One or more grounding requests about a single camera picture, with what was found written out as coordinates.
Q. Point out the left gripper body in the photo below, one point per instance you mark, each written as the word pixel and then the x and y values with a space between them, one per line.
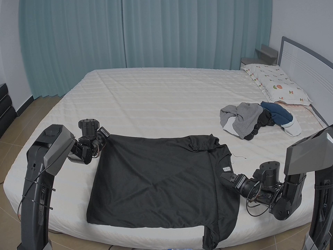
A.
pixel 102 141

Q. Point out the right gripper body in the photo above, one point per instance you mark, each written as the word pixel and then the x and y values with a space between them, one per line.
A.
pixel 245 185

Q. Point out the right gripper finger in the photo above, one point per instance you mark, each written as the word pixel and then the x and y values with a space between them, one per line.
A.
pixel 229 177
pixel 230 185

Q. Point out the black T-shirt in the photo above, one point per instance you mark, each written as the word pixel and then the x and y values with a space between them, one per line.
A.
pixel 156 178

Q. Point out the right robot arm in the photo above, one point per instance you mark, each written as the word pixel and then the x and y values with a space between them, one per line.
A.
pixel 304 150

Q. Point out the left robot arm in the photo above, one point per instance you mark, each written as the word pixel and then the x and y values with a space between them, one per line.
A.
pixel 54 144

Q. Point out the pile of clothes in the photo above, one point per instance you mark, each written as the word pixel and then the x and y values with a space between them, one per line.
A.
pixel 248 118

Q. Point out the bed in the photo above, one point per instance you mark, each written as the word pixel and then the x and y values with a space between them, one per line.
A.
pixel 156 100

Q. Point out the black chest of drawers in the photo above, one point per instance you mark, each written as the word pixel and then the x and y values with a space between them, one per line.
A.
pixel 5 108

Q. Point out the white printed pillow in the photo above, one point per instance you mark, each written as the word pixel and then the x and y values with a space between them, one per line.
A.
pixel 278 83

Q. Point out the blue-green curtain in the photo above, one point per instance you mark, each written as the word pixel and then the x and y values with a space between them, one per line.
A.
pixel 195 25
pixel 70 35

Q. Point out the grey bedside table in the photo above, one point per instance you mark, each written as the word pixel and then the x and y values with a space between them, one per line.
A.
pixel 265 53

